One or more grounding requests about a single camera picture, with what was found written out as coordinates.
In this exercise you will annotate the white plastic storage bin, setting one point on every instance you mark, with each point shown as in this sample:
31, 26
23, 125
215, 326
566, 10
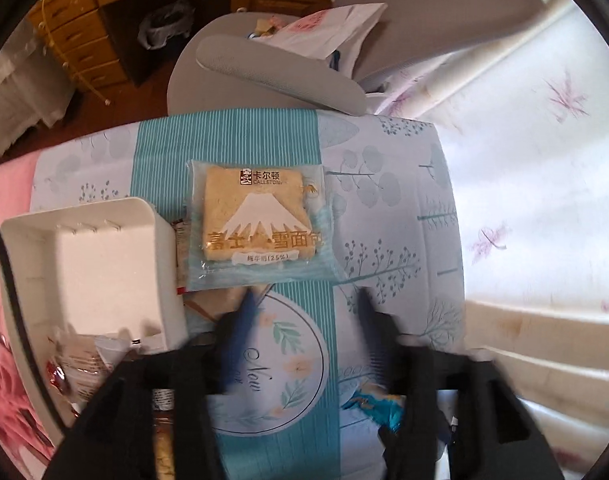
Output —
106, 268

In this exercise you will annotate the large clear bread packet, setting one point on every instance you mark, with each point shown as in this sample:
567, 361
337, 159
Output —
87, 361

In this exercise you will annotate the brown biscuit packet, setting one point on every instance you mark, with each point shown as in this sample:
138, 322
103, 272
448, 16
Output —
210, 304

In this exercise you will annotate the white paper bag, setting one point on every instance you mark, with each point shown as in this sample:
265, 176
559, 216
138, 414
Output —
334, 36

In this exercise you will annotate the trash bin with bag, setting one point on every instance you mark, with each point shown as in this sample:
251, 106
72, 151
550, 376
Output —
159, 27

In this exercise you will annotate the white lace bed cover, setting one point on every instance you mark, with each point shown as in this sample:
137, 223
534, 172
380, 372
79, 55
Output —
34, 87

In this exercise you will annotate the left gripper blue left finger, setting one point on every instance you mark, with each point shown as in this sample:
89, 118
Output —
234, 332

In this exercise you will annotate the Fuji snow bread packet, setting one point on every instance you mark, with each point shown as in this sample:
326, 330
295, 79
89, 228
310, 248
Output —
252, 225

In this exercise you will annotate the red candy packet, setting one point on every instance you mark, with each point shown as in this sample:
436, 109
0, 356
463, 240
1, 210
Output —
57, 378

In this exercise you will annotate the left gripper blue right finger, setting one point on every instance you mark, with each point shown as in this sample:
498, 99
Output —
380, 335

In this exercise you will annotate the blue foil candy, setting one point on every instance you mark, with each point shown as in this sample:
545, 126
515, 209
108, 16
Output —
381, 407

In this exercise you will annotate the grey office chair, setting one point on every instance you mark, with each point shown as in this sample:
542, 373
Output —
223, 67

